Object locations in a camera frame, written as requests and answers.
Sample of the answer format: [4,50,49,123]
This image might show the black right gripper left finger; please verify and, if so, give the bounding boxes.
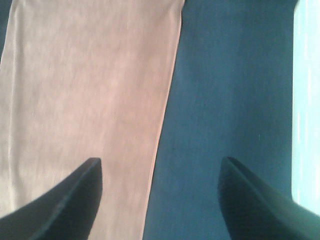
[0,157,103,240]

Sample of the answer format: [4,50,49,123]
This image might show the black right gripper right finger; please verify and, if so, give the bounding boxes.
[217,156,320,240]

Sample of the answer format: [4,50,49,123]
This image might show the brown towel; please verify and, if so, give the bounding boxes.
[0,0,185,240]

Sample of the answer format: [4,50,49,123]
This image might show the white plastic storage box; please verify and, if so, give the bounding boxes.
[291,0,320,215]

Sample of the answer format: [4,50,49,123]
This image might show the black table cloth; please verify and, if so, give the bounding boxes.
[0,0,298,240]

